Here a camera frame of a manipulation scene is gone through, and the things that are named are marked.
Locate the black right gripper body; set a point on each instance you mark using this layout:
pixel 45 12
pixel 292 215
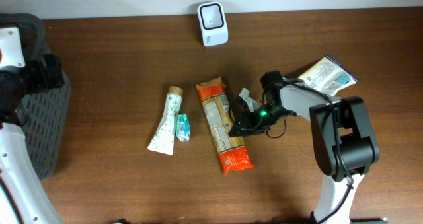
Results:
pixel 270 115

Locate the orange spaghetti packet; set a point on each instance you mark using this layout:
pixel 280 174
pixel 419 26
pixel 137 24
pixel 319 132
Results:
pixel 232 152

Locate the small teal tissue pack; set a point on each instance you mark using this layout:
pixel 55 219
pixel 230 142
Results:
pixel 183 128

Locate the white cream tube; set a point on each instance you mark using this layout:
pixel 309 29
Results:
pixel 164 137

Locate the yellow noodle packet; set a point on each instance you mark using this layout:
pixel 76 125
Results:
pixel 328 76

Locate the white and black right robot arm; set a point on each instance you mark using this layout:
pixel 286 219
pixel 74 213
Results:
pixel 344 142

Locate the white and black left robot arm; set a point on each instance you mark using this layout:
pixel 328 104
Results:
pixel 23 199

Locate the white barcode scanner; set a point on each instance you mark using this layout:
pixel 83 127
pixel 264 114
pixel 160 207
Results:
pixel 213 24

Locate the dark grey plastic basket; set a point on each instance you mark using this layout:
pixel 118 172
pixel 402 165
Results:
pixel 35 90

